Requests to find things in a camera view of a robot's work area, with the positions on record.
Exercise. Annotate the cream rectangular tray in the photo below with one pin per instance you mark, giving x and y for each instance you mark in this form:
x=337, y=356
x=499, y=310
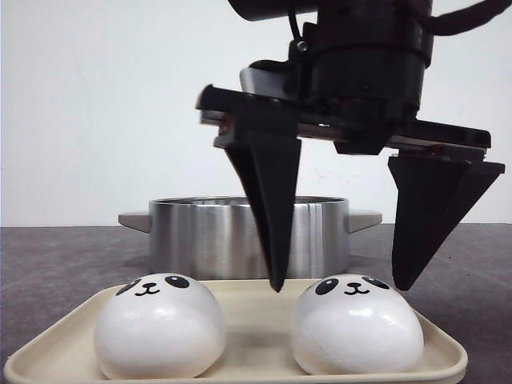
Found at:
x=257, y=349

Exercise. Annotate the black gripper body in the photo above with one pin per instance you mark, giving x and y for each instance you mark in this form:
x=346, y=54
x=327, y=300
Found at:
x=355, y=80

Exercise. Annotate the panda bun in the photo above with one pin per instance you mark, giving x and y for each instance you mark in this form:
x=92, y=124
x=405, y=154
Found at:
x=160, y=326
x=355, y=324

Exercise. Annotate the stainless steel steamer pot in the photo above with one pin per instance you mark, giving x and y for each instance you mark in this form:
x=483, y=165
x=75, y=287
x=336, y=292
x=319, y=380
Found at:
x=216, y=238

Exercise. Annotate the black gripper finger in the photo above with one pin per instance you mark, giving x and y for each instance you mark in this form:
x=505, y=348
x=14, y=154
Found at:
x=262, y=145
x=433, y=197

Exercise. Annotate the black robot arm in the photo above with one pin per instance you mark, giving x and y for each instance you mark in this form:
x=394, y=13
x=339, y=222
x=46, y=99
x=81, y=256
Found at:
x=300, y=13

